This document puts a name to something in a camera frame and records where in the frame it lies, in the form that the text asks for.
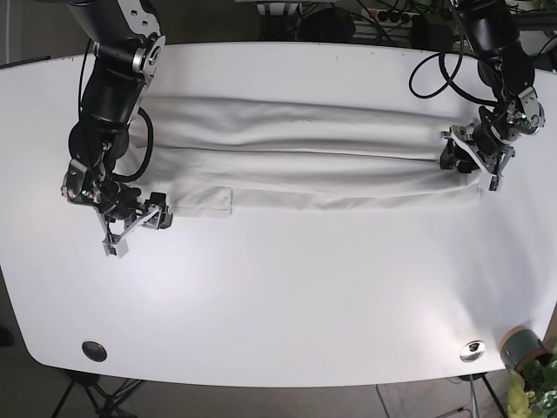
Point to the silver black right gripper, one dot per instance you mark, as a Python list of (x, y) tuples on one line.
[(114, 201)]

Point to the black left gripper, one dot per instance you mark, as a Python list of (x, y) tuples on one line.
[(498, 129)]

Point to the white graphic T-shirt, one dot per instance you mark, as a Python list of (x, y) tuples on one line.
[(213, 156)]

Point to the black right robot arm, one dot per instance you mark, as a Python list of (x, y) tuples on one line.
[(126, 40)]

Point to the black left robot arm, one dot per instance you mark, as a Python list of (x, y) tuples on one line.
[(488, 28)]

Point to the black table grommet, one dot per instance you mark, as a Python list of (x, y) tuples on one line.
[(94, 351)]

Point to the black tripod stand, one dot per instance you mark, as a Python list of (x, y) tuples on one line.
[(105, 404)]

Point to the silver table grommet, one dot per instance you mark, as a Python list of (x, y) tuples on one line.
[(472, 351)]

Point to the potted green plant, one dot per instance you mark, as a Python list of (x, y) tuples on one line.
[(532, 369)]

